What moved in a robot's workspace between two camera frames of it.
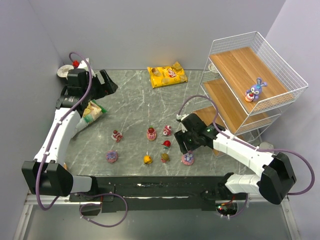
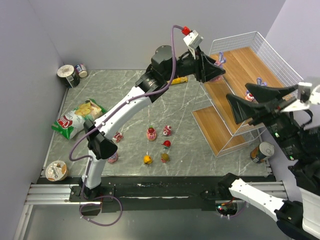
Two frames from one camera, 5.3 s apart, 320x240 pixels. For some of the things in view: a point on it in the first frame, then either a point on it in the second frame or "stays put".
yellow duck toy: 147,159 stays put
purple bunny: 112,156 stays put
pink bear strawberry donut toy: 151,133 stays put
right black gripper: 182,141 -> 270,108
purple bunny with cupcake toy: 252,94 stays put
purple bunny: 188,158 -> 221,60
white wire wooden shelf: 247,85 stays put
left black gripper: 105,83 -> 198,64
